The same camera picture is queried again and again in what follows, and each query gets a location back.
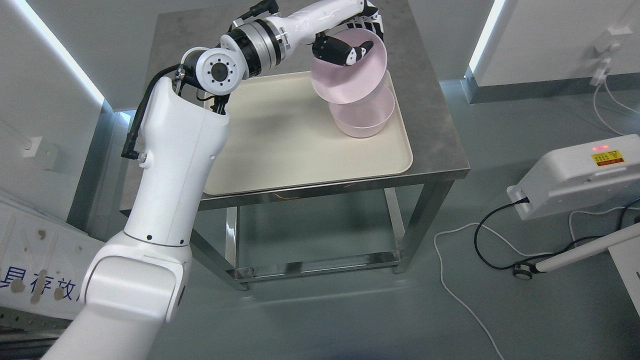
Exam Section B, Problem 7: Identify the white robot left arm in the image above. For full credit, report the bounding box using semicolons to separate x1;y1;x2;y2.
43;0;384;360

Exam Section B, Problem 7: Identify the white stand leg with caster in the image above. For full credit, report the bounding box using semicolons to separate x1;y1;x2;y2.
512;223;640;280

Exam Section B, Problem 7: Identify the white wall socket left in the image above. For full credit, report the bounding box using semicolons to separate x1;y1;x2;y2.
22;136;60;171

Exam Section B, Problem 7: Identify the stainless steel table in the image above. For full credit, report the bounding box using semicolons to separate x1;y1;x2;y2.
119;0;471;292

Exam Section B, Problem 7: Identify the black power cable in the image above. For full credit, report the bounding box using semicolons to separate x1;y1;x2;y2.
474;198;640;271

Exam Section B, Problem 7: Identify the white floor cable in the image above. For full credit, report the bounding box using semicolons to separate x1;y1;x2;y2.
433;222;557;360

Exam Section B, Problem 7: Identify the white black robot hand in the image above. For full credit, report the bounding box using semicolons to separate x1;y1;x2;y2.
311;0;385;67

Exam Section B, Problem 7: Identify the white wall plug right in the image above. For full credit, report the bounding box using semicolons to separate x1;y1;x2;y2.
589;26;634;87

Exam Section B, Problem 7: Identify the cream plastic tray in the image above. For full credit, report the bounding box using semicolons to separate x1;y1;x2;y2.
204;71;413;196

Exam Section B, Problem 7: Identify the white device with warning label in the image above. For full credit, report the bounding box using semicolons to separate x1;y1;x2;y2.
506;134;640;221

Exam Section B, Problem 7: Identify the pink bowl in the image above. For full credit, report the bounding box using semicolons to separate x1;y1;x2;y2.
310;34;387;104
328;86;395;139

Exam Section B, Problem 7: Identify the white sign board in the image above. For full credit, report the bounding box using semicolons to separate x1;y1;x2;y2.
0;196;104;320

